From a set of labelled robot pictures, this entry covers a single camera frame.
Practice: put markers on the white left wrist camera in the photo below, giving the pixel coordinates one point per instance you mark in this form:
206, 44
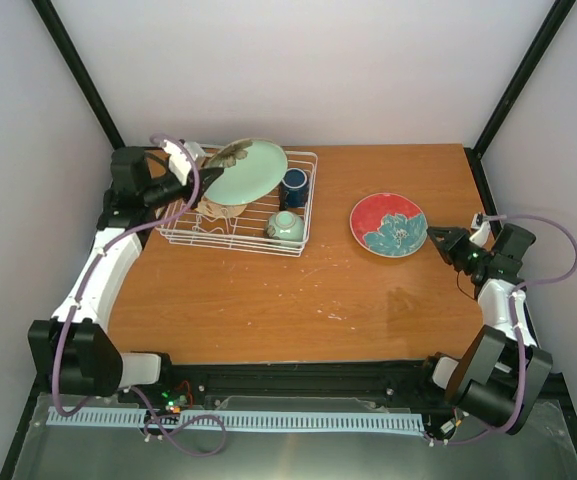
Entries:
179, 156

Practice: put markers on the white wire dish rack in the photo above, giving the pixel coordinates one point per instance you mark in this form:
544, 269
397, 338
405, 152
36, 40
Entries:
245, 232

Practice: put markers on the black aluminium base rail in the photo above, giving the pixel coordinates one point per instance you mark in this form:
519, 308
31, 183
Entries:
393, 384

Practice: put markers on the cream bird pattern plate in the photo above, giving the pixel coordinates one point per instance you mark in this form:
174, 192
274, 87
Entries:
210, 209

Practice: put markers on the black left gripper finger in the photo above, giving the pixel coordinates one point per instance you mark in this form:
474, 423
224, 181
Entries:
191, 203
206, 178

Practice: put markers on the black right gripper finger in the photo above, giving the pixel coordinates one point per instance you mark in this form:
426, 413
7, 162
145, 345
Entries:
445, 248
447, 233

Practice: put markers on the dark blue ceramic mug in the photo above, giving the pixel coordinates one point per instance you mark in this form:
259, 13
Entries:
293, 189

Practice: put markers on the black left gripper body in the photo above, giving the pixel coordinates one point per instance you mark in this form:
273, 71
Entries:
153, 196

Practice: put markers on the red rimmed plate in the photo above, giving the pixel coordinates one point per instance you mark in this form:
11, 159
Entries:
388, 225

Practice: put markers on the black enclosure frame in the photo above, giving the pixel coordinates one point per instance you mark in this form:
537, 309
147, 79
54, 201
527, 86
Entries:
75, 75

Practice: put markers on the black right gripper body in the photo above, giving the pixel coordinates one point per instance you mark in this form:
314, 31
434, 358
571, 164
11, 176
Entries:
464, 258

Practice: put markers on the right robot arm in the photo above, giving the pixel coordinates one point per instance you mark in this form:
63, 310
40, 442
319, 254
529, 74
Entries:
501, 374

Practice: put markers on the pale green ceramic bowl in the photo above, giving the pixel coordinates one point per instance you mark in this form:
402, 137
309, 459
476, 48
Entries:
285, 228

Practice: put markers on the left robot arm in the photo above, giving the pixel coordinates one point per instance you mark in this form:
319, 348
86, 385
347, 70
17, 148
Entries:
72, 350

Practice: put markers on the light blue slotted cable duct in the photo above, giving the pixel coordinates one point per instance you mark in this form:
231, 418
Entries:
256, 421

